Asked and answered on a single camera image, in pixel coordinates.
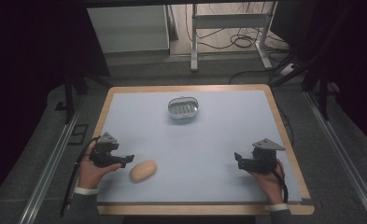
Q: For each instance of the grey cabinet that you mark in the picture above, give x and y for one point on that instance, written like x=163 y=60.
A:
x=129 y=28

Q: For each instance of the white metal desk frame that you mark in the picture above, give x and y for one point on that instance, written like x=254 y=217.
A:
x=231 y=28

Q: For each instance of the white power strip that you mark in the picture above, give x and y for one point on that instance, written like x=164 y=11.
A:
x=287 y=69

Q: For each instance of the pale blue table mat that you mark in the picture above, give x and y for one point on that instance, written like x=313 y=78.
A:
x=196 y=146

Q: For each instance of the silver floor rail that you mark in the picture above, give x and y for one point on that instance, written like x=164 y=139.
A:
x=49 y=169
x=343 y=155

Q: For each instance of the grey soap dish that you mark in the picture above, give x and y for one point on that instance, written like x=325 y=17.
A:
x=183 y=107

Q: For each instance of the person's right hand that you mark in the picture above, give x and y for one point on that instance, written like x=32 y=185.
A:
x=270 y=183

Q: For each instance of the tan bread roll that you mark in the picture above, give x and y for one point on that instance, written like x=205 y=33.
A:
x=143 y=170

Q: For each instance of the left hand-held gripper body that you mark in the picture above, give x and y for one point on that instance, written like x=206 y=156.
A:
x=105 y=152

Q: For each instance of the person's left hand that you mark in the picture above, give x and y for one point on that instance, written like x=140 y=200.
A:
x=92 y=172

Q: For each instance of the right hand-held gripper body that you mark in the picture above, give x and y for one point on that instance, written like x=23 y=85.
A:
x=263 y=157

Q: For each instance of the black tripod stand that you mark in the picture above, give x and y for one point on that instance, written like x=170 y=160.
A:
x=315 y=71
x=72 y=90

